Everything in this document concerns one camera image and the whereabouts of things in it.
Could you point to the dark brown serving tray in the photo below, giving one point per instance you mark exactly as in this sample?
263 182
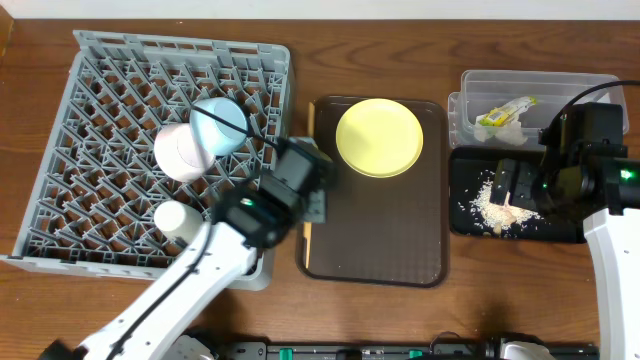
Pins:
387 231

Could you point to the yellow round plate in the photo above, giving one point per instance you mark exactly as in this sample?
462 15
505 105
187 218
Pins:
379 138

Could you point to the leftover rice food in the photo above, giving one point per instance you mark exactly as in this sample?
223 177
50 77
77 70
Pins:
502 210

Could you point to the light blue bowl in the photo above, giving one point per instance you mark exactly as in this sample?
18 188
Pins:
219 125

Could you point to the white tissue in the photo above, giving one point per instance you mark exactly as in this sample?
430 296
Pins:
511 133

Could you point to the clear plastic waste bin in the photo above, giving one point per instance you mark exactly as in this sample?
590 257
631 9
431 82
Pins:
483 90

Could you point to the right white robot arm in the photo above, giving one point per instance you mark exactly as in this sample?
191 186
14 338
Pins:
601 194

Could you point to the grey plastic dishwasher rack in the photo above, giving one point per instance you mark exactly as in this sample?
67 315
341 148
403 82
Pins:
91 210

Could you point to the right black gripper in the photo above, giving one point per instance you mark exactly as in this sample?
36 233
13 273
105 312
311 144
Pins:
513 182

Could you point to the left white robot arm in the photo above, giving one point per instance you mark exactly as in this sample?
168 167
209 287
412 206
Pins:
244 221

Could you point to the wooden chopstick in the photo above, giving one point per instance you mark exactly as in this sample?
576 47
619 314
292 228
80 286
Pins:
310 117

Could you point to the black waste tray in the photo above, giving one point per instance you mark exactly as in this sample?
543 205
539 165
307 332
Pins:
471 172

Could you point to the green snack wrapper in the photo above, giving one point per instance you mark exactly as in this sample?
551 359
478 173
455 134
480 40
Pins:
501 116

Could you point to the pale green cup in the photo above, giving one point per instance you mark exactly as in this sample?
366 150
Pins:
176 220

